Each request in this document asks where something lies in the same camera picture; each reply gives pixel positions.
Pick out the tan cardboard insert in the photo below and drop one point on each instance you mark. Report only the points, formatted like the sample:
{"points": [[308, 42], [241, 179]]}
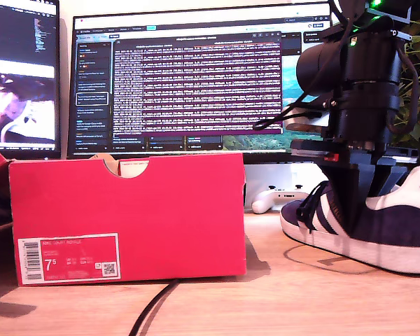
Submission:
{"points": [[110, 164]]}

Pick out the large black computer monitor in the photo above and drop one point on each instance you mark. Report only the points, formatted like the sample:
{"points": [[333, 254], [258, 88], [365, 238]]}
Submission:
{"points": [[196, 87]]}

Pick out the pale grey camera box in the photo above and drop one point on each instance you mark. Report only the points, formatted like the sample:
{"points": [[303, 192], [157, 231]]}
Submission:
{"points": [[301, 120]]}

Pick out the white game controller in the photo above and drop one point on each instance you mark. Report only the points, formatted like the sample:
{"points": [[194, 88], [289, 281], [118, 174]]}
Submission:
{"points": [[266, 204]]}

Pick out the red shoebox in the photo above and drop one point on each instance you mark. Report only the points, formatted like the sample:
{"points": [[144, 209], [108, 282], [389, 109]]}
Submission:
{"points": [[143, 217]]}

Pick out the narrow black computer monitor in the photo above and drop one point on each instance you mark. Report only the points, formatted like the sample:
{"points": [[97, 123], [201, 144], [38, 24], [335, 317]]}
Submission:
{"points": [[21, 42]]}

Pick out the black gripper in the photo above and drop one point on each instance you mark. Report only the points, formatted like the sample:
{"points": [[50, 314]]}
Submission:
{"points": [[364, 122]]}

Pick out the blue suede shoe white stripes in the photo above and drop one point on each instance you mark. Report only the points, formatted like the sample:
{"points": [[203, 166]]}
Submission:
{"points": [[388, 224]]}

